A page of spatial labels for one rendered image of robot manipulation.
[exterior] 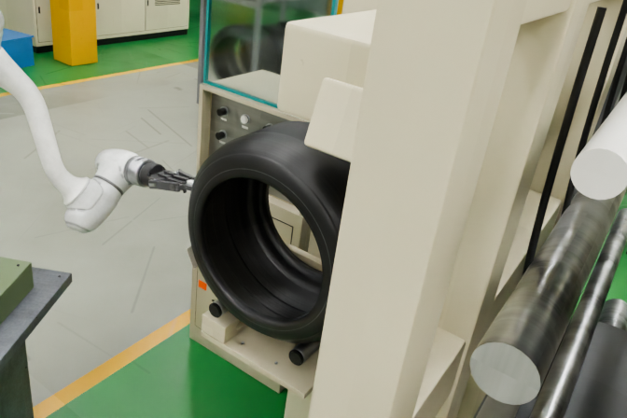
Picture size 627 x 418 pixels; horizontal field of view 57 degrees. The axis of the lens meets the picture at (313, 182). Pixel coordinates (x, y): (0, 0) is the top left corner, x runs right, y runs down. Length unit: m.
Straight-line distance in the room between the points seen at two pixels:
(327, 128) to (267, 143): 0.59
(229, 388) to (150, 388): 0.34
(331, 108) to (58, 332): 2.43
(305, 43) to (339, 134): 0.19
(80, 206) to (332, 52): 1.11
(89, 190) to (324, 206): 0.80
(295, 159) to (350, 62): 0.49
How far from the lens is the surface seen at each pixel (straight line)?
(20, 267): 2.17
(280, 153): 1.33
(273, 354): 1.71
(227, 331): 1.70
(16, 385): 2.44
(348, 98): 0.78
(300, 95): 0.94
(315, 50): 0.91
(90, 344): 2.97
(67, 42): 7.08
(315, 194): 1.29
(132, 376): 2.80
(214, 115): 2.38
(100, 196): 1.83
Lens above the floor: 1.95
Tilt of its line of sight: 25 degrees down
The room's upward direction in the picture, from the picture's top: 8 degrees clockwise
